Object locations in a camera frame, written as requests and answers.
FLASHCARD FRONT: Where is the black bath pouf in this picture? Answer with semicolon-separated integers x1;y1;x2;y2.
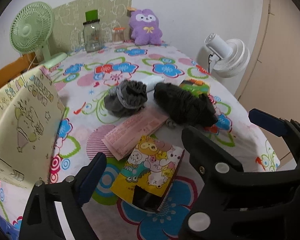
154;82;218;127

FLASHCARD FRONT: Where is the yellow cartoon tissue pack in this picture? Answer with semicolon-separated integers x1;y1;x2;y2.
110;136;185;213

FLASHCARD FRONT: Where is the pink wipes packet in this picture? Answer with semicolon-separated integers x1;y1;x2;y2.
102;107;168;160

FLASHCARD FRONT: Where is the green orange tissue pack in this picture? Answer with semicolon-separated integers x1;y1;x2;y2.
179;79;210;97

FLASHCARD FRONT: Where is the white clear plastic packet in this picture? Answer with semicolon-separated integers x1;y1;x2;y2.
133;74;165;93

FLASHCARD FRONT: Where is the grey bath pouf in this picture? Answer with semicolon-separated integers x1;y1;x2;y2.
104;80;147;117

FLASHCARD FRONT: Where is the beige wardrobe door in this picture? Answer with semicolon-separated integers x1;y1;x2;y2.
233;0;300;165

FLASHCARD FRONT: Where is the white standing fan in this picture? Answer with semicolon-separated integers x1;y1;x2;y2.
205;33;250;78

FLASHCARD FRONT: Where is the yellow cartoon fabric storage box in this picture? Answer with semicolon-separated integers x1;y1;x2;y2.
0;66;65;189

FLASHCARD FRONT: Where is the floral tablecloth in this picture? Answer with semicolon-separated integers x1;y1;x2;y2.
0;39;282;240

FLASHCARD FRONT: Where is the purple plush bunny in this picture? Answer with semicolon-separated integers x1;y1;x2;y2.
129;9;162;46

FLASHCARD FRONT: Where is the wooden bed headboard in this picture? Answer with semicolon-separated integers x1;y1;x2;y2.
0;52;38;88

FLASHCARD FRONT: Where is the toothpick jar orange lid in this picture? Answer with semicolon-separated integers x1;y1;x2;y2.
112;27;125;44

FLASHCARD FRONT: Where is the glass jar with green cup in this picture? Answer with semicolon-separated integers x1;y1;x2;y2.
83;9;102;53

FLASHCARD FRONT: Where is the green patterned board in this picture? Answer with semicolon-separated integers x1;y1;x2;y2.
49;0;132;54

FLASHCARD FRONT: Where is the green desk fan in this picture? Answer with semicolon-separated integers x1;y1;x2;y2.
10;2;68;69

